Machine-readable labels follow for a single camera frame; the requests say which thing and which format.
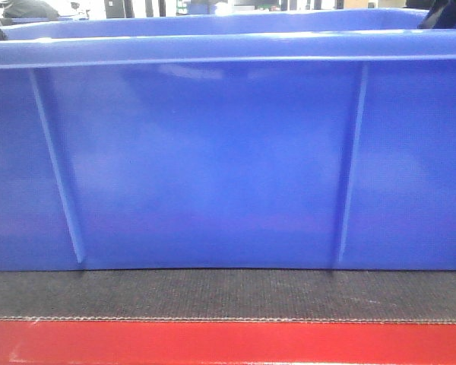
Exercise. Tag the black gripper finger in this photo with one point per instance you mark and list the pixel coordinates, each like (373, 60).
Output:
(442, 15)

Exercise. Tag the large blue plastic bin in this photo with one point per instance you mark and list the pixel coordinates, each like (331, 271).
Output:
(275, 140)

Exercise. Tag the black conveyor belt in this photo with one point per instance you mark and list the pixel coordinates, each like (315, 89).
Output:
(242, 295)

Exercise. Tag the dark bag in background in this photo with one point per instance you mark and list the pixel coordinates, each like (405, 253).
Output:
(29, 9)

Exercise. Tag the red conveyor frame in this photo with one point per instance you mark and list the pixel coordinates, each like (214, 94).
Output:
(115, 342)

